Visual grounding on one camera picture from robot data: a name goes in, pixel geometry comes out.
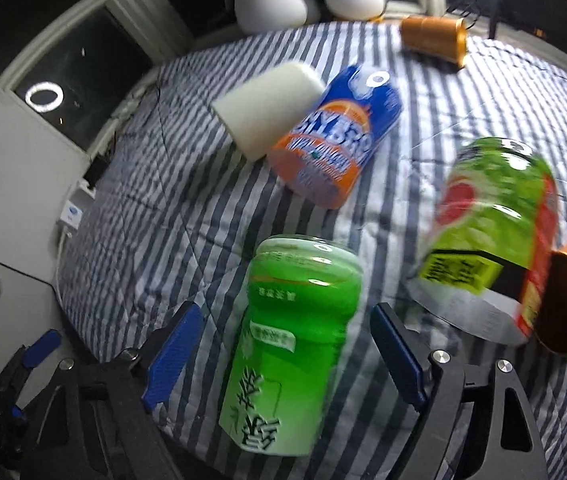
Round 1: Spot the brown paper cup far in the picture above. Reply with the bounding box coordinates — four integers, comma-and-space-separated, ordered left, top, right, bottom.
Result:
399, 15, 468, 68

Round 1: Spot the blue white striped quilt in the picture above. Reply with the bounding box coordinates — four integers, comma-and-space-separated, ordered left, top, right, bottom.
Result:
59, 22, 567, 479

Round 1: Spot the black power adapter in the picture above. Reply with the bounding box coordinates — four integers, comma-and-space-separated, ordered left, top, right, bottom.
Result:
82, 154, 110, 190

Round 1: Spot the blue orange printed cup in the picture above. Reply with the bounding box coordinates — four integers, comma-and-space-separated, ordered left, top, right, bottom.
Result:
267, 64, 403, 209

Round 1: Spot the white paper cup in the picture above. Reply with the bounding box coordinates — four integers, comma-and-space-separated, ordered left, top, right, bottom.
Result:
212, 61, 326, 162

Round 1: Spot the green translucent cup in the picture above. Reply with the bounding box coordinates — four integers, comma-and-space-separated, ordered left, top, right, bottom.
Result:
218, 235, 363, 456

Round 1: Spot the black tripod stand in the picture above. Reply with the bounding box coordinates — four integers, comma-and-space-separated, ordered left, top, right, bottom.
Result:
445, 0, 520, 42

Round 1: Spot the white window frame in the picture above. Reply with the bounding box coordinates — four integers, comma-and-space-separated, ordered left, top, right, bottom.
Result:
0, 0, 449, 156

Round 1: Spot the white power strip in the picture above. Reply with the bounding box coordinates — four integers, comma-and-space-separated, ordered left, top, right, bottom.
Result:
57, 179, 96, 233

